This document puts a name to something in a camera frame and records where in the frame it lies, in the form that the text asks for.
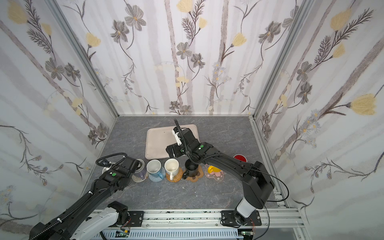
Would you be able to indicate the lavender mug white inside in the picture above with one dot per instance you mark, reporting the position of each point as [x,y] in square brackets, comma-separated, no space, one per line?
[141,169]

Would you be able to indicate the yellow mug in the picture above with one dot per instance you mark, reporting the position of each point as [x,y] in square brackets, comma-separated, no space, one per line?
[213,170]

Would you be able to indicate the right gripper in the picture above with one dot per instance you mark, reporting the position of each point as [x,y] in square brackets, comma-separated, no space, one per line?
[186,137]

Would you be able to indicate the pink flower coaster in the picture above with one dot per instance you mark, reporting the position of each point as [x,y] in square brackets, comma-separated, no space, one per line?
[217,177]

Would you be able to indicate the brown paw-shaped coaster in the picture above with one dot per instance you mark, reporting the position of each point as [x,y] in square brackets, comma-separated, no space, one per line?
[199,175]

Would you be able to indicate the white slotted cable duct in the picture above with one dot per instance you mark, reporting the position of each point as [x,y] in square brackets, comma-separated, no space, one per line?
[176,234]

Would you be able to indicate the blue-grey round knitted coaster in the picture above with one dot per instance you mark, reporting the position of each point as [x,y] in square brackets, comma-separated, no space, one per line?
[157,177]

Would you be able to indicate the white mug red inside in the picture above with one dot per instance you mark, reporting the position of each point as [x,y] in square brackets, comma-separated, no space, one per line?
[241,158]

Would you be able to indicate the white woven round coaster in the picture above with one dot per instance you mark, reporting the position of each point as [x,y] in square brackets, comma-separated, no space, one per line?
[139,179]

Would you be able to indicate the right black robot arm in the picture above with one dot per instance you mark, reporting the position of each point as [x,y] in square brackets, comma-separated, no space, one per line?
[188,138]

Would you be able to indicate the white speckled mug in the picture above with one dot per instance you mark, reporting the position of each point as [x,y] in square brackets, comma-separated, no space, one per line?
[105,169]

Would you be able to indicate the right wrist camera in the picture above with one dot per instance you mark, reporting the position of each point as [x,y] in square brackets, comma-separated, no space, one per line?
[177,137]

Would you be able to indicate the black mug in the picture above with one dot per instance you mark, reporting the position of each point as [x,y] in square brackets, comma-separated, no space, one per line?
[191,169]

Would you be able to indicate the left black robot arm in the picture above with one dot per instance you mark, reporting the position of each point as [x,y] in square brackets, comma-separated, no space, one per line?
[72,223]

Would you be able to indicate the beige plastic tray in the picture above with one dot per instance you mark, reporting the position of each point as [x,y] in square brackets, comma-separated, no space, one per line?
[157,141]

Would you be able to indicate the light blue mug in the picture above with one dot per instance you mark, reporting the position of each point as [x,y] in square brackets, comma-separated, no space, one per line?
[154,166]

